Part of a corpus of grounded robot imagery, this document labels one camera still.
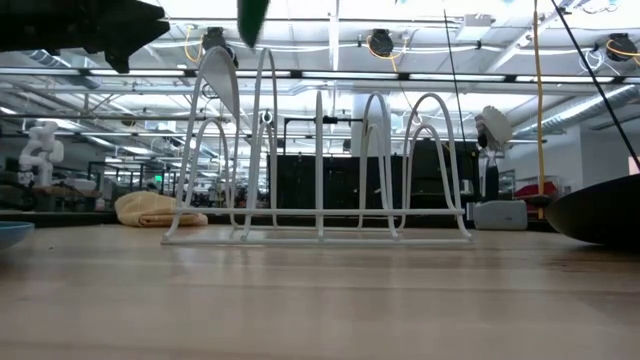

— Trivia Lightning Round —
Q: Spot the white robot figure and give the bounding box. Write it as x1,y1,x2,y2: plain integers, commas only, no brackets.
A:
17,120,66,189

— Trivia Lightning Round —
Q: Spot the yellow waffle cloth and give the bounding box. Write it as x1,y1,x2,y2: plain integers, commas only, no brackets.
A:
113,190,209,229

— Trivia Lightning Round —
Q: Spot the black ceiling cable reel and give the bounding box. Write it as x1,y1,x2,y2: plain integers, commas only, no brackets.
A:
366,28,397,59
201,26,240,69
604,32,640,64

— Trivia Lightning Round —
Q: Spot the thin black cable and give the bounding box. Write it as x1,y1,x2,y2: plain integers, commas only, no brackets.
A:
442,8,470,154

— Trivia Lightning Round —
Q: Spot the green plate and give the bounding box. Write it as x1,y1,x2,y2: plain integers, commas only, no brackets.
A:
236,0,272,49

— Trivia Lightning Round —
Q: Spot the thick black cable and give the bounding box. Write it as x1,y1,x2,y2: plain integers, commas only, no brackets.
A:
549,0,640,172

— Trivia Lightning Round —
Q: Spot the black plate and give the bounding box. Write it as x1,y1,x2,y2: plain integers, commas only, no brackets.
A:
544,172,640,248

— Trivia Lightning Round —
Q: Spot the yellow strap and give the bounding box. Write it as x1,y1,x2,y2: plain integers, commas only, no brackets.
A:
531,0,547,220

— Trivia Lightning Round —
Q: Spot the red box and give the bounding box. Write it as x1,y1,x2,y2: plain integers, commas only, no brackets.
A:
513,180,559,199

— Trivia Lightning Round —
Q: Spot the white wire dish rack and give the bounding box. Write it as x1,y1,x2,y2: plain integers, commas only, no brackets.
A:
160,46,474,246

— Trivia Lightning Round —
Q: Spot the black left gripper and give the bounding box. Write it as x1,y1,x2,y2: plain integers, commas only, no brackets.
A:
0,0,171,74

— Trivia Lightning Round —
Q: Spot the grey brush holder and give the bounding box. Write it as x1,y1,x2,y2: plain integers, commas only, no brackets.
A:
472,199,529,232

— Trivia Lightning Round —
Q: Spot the blue plate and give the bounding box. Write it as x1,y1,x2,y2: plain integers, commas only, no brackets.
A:
0,221,36,251

